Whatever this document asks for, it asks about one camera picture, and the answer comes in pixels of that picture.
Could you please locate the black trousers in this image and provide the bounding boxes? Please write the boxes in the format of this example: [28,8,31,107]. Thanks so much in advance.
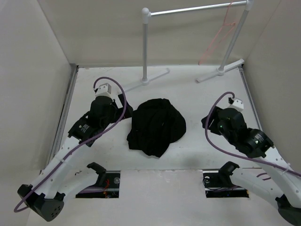
[127,98,187,158]

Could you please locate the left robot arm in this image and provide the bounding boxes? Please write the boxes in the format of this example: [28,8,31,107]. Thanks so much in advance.
[17,91,129,222]

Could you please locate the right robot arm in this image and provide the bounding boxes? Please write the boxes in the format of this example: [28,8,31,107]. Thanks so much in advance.
[201,107,301,226]

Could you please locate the white clothes rack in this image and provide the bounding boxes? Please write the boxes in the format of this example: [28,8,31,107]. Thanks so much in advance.
[122,0,255,93]

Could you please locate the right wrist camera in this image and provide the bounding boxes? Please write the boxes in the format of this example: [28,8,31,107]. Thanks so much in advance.
[228,97,244,112]

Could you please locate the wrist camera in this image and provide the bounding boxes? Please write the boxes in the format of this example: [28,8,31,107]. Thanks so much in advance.
[228,97,244,112]
[95,83,111,97]

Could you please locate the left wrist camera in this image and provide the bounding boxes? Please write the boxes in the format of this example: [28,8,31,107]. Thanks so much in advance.
[95,83,111,97]

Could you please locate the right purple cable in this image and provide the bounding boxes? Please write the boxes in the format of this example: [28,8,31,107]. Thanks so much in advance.
[204,91,301,177]

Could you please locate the purple cable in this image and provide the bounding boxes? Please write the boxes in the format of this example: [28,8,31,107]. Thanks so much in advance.
[14,77,129,213]
[204,91,301,177]

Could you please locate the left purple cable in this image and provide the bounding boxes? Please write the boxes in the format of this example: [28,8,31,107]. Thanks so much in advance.
[14,77,129,213]

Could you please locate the pink wire hanger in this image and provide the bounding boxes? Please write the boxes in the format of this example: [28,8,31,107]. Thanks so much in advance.
[198,0,236,65]

